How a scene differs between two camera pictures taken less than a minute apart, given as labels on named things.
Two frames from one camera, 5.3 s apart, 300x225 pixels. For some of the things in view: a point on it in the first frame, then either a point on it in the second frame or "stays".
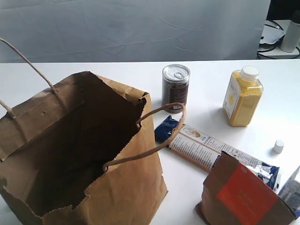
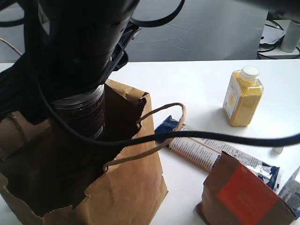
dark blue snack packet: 163,131 stays
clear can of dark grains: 175,86 to 84,112
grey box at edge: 290,191 stays
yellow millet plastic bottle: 243,96 stays
